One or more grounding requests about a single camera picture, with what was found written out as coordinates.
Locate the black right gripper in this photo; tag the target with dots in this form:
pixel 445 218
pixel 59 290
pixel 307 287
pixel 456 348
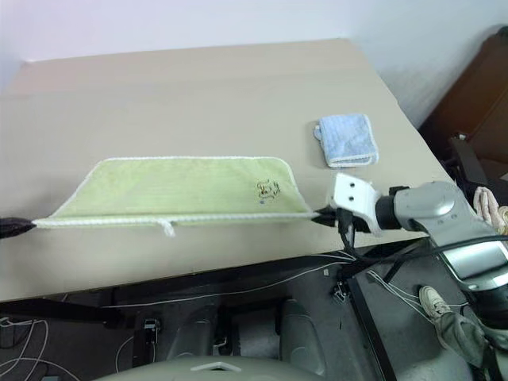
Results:
pixel 359 225

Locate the light green embroidered towel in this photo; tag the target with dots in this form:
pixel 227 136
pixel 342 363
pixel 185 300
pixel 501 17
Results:
pixel 178 186

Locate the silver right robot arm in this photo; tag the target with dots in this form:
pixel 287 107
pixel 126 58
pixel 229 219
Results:
pixel 428 202

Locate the folded light blue towel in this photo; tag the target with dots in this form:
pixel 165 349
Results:
pixel 347 137

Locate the black floor platform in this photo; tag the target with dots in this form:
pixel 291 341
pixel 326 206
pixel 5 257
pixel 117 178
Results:
pixel 377 325

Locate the dark grey rounded robot leg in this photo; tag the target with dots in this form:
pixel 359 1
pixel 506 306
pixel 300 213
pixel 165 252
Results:
pixel 285 329
pixel 202 329

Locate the white sneaker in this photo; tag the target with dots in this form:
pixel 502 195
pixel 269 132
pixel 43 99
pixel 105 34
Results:
pixel 434 303

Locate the black metal stand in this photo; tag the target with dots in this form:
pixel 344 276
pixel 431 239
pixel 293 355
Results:
pixel 468 158

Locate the grey-green robot torso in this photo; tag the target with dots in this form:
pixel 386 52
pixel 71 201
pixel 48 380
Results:
pixel 254 373

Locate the grey trouser leg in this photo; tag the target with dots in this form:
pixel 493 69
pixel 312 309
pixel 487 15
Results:
pixel 460 335

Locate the brown wooden cabinet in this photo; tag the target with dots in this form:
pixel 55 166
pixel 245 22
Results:
pixel 476 99

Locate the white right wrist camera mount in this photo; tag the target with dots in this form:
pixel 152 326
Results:
pixel 353 190

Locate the black table frame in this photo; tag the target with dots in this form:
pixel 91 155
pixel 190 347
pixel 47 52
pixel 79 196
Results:
pixel 222 283

